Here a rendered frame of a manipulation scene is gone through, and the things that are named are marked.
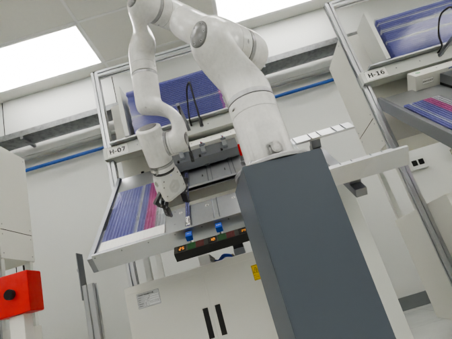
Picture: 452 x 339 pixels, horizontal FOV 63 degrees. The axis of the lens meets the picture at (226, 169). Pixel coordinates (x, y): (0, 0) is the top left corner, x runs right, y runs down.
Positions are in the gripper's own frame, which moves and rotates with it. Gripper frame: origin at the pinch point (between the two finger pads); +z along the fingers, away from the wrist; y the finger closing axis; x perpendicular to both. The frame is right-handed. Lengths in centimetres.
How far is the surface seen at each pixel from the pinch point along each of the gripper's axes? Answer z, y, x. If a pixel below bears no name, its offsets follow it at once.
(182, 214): 9.4, 5.9, 7.1
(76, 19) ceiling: -70, 123, 217
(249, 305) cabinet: 52, 7, -13
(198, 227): 7.6, 0.3, -7.3
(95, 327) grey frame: 25.3, -40.9, 12.6
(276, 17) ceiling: -20, 288, 123
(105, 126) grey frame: -13, 36, 89
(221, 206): 9.3, 15.6, -5.6
